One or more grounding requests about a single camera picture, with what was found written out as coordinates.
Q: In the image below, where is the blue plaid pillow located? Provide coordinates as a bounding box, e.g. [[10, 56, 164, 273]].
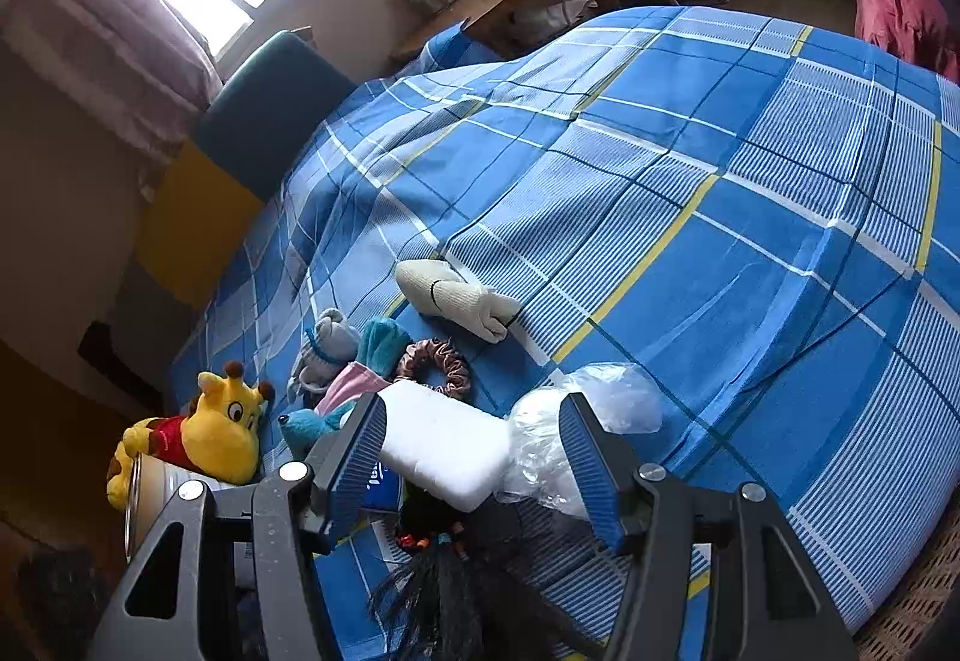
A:
[[416, 23, 503, 79]]

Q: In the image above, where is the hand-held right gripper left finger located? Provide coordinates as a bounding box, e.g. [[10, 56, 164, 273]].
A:
[[86, 393, 389, 661]]

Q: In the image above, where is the brown satin scrunchie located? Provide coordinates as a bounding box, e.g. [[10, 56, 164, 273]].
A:
[[395, 337, 473, 401]]

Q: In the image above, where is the clear plastic bag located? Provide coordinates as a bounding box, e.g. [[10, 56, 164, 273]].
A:
[[495, 363, 665, 519]]

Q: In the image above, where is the teal cloth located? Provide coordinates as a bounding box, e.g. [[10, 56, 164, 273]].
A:
[[354, 318, 412, 381]]

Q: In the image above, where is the pink curtain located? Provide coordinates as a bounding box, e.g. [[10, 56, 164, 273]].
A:
[[0, 0, 226, 160]]

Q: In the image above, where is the blue tissue packet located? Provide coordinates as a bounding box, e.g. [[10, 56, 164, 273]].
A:
[[364, 466, 406, 519]]

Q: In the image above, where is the beige rolled cloth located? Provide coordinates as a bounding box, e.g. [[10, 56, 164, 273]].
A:
[[395, 260, 524, 345]]

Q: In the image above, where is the blue plaid bed sheet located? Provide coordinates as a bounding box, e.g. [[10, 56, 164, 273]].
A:
[[166, 5, 960, 661]]

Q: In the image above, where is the woven straw mat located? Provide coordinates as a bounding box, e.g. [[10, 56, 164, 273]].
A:
[[855, 503, 960, 661]]

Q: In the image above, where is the white bag with handle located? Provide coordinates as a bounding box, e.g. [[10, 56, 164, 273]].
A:
[[516, 0, 610, 30]]

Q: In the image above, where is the black wig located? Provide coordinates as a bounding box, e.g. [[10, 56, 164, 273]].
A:
[[367, 481, 601, 661]]

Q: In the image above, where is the white foam sponge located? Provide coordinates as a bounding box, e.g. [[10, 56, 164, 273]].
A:
[[375, 380, 512, 512]]

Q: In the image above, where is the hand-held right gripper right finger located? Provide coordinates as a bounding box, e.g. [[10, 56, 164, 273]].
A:
[[558, 392, 860, 661]]

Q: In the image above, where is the yellow plush toy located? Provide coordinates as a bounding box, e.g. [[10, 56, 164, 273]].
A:
[[105, 361, 277, 510]]

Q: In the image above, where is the grey mouse plush toy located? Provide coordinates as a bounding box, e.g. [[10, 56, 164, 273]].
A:
[[289, 308, 362, 397]]

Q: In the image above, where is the pink cloth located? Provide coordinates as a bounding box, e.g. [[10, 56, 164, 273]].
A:
[[315, 363, 387, 418]]

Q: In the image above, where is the white tin can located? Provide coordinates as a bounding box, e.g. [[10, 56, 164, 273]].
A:
[[124, 457, 230, 564]]

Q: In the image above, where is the small blue plush toy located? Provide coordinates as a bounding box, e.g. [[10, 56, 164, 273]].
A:
[[279, 402, 357, 463]]

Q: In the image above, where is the teal and yellow headboard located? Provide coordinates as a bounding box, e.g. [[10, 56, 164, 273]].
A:
[[135, 29, 359, 310]]

